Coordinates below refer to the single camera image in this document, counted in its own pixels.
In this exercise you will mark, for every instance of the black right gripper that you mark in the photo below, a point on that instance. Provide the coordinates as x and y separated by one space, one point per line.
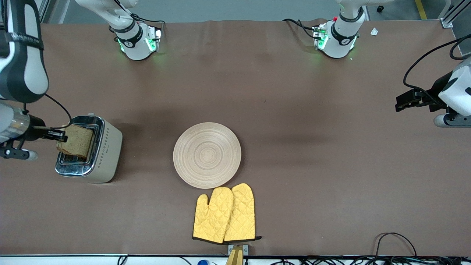
35 129

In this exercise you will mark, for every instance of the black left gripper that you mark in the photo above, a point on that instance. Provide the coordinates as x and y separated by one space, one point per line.
437 89

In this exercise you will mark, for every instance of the brown toast slice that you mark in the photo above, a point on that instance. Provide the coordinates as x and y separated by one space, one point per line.
79 141

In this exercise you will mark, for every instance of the round wooden plate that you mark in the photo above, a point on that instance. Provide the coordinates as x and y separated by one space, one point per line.
207 155

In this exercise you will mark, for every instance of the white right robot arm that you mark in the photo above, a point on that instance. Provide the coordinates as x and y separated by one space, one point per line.
25 73

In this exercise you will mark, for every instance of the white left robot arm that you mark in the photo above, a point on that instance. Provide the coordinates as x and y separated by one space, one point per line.
338 44

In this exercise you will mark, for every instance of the chrome and beige toaster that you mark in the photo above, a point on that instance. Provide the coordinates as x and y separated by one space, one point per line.
108 154

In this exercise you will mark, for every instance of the small white paper scrap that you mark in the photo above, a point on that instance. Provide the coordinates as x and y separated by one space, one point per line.
374 31

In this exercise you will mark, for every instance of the black caster wheel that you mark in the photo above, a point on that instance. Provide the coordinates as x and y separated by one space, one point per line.
380 9

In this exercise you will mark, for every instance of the green-lit base control box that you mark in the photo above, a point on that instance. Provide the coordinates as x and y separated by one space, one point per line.
153 38
319 36

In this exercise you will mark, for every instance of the yellow quilted oven mitt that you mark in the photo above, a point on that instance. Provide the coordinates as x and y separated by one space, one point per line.
211 221
243 213

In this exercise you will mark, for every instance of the wooden stick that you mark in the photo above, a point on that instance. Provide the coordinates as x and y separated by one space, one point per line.
235 257

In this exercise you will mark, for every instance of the aluminium frame profile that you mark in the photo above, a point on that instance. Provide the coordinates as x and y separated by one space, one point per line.
447 24
44 11

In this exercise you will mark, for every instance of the small metal bracket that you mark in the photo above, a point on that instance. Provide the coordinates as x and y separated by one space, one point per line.
245 250

